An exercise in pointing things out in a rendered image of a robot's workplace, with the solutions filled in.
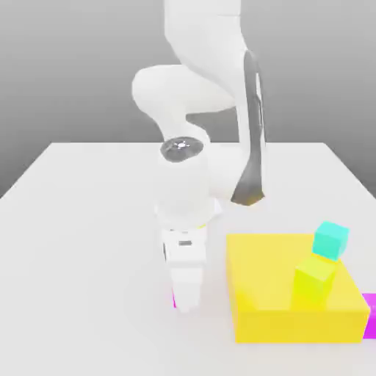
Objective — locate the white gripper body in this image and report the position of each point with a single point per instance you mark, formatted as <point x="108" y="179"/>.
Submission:
<point x="186" y="277"/>

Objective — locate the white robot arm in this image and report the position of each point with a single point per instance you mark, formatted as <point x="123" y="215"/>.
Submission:
<point x="202" y="73"/>

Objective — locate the large yellow box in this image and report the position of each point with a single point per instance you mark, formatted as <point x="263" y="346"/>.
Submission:
<point x="264" y="279"/>

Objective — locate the small lime cube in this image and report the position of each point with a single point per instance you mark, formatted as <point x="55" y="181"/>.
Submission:
<point x="310" y="289"/>

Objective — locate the large magenta box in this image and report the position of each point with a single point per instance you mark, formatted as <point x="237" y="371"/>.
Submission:
<point x="370" y="320"/>

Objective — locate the small magenta cube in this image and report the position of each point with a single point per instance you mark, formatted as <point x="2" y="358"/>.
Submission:
<point x="174" y="301"/>

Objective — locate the small cyan cube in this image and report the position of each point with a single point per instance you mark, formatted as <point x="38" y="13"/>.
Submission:
<point x="329" y="239"/>

